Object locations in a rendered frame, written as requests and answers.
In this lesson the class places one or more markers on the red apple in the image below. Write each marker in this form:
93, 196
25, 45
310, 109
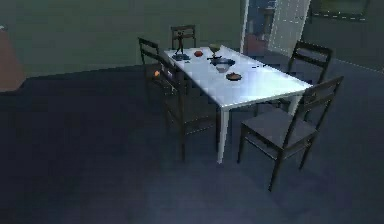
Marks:
198, 53

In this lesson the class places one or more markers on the brown wooden furniture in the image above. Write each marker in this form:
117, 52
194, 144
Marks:
9, 60

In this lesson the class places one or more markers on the dark blue plate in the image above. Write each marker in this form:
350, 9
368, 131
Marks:
222, 61

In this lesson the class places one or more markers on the brown round dish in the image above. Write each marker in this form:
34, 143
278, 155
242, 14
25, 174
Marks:
233, 76

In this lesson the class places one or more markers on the orange ball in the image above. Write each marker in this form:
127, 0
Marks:
156, 73

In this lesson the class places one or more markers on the white dining table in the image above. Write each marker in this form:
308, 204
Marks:
253, 83

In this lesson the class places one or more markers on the black statue on blue base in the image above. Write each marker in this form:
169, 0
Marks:
180, 50

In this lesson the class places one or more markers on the dark wooden chair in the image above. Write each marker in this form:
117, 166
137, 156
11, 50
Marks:
283, 130
148, 53
181, 110
311, 56
183, 33

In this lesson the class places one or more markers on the white bowl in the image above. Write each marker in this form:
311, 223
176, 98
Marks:
222, 68

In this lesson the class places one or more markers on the yellow-green goblet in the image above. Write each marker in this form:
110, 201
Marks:
214, 49

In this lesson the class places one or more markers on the white room door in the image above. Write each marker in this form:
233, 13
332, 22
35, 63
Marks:
289, 25

